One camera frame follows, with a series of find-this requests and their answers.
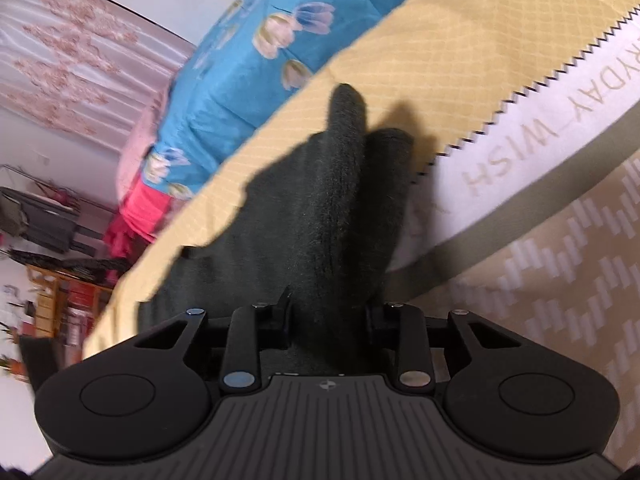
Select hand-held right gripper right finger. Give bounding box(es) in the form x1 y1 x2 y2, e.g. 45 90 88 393
364 302 524 392

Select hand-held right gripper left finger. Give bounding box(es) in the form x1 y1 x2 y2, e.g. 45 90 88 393
134 285 297 394

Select dark green knit sweater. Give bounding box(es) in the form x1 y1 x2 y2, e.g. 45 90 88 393
137 83 417 377

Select hanging dark clothes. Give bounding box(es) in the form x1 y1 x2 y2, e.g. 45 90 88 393
0 185 121 273

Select wooden shelf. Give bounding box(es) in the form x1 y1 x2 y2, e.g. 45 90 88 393
24 264 117 348

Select pink pillow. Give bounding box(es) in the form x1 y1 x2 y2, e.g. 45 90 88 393
116 82 173 201

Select yellow and pink patterned blanket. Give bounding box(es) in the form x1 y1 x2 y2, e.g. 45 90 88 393
81 0 640 467

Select blue floral quilt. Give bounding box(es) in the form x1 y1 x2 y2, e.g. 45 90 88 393
144 0 468 200

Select floral white curtain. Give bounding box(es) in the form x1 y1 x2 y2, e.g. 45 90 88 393
0 0 199 157

